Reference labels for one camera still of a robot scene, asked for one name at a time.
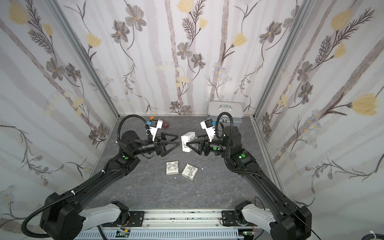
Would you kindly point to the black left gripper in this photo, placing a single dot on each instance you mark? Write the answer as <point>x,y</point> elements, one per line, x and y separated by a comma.
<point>159,145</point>

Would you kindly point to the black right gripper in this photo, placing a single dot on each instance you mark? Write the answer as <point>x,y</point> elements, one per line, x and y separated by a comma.
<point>205,146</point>

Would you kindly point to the white jewelry box base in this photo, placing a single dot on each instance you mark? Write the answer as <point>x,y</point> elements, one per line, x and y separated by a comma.
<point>191,136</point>

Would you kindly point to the white jewelry box lid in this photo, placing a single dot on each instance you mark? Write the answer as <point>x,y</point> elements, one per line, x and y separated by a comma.
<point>184,144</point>

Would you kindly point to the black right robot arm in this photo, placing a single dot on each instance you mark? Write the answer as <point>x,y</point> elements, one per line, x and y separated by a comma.
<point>284,220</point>

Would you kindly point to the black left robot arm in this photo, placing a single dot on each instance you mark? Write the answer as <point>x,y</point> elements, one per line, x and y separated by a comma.
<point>60,217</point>

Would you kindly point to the white bow jewelry box left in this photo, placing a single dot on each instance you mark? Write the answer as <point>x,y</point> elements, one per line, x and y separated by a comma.
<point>172,168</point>

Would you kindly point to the white bow jewelry box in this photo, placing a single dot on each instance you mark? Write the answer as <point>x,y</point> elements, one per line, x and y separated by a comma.
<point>189,172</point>
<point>172,168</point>

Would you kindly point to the white bow jewelry box middle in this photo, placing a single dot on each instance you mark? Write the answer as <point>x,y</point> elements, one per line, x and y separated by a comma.
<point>189,172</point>

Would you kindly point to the silver aluminium first aid case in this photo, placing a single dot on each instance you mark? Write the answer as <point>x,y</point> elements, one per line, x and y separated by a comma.
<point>235,109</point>

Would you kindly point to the small green circuit board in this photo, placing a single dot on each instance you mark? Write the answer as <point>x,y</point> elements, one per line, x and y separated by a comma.
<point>123,233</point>

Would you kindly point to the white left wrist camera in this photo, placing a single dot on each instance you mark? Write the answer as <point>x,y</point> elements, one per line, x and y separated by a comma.
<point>152,127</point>

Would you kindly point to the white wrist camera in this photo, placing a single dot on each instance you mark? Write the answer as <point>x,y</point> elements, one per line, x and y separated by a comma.
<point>209,127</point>
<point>152,127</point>

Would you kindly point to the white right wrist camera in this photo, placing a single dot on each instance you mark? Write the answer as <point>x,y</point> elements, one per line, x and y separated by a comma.
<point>209,127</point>

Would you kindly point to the aluminium mounting rail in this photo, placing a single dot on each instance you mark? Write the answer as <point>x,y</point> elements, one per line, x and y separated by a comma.
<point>168,219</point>

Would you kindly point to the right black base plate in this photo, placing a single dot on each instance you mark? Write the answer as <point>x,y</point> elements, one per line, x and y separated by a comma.
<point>234,219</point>

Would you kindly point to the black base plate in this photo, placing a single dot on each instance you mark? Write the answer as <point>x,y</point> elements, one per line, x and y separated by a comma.
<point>234,219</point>
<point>133,219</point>

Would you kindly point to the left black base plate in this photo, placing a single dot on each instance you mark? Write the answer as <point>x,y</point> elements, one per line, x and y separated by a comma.
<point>133,219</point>

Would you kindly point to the white slotted cable duct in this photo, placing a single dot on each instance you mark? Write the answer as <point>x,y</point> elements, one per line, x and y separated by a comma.
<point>190,234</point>

